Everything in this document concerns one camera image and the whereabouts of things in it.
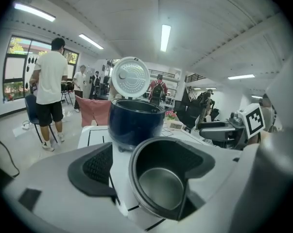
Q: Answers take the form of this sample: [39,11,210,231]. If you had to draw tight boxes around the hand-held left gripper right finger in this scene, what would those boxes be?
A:
[175,140,258,222]

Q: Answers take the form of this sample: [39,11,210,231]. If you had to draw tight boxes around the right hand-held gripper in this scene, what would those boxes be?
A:
[199,103,266,150]

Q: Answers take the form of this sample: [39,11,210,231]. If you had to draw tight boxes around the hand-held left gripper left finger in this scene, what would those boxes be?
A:
[4,142,127,228]

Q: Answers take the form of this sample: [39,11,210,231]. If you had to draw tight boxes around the dark pot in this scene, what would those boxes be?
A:
[128,136,211,222]

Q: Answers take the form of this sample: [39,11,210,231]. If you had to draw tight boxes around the pink artificial flowers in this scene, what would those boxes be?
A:
[165,110,178,121]

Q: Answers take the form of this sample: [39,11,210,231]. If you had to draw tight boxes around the white table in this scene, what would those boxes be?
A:
[77,125,210,231]

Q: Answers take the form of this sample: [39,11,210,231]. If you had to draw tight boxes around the ceiling light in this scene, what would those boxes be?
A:
[13,2,56,22]
[78,33,104,50]
[227,74,256,81]
[159,24,172,52]

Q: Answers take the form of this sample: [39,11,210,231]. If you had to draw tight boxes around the blue chair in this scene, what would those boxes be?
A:
[24,94,59,144]

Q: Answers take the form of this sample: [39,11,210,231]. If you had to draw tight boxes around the pink covered chair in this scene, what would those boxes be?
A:
[75,95,112,128]

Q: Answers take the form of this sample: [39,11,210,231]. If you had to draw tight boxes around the navy rice cooker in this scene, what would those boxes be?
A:
[107,56,167,153]

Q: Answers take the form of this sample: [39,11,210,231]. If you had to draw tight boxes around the black-framed window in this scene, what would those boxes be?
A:
[2,34,79,101]

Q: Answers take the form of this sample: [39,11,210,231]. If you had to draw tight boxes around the black floor cable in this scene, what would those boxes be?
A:
[0,131,20,179]

